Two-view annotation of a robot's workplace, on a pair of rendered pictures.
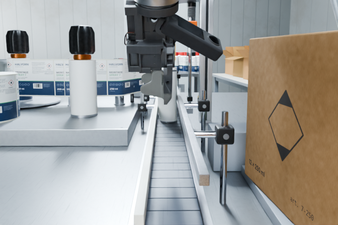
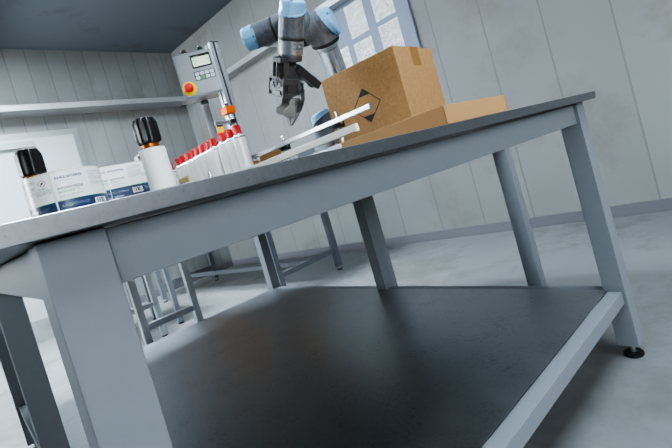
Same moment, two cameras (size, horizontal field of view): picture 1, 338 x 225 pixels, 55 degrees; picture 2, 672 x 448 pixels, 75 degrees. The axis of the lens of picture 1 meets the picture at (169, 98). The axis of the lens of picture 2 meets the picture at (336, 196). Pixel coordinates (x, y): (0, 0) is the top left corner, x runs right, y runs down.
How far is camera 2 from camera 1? 1.03 m
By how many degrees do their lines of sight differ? 41
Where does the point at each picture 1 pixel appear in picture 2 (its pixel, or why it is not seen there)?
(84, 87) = (167, 169)
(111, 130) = not seen: hidden behind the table
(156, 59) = (295, 88)
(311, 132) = (384, 95)
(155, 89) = (291, 111)
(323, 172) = (396, 105)
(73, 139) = not seen: hidden behind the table
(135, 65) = (285, 93)
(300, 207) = not seen: hidden behind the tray
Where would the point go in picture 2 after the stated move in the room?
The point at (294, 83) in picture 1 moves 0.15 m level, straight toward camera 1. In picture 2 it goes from (366, 82) to (388, 66)
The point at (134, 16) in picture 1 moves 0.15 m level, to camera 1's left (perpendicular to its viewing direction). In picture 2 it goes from (280, 65) to (235, 67)
